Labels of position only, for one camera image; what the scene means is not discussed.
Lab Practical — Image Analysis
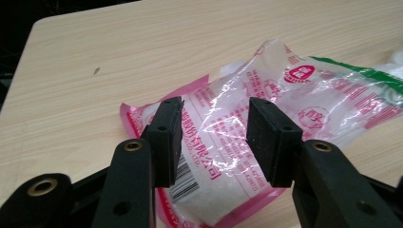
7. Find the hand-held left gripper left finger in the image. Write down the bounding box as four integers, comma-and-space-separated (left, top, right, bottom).
91, 96, 185, 228

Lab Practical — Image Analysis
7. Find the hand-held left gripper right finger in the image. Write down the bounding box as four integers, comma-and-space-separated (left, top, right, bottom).
246, 96, 403, 228

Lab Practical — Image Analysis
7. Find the pink and green plastic bag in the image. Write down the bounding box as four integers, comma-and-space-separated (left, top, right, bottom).
119, 38, 403, 228

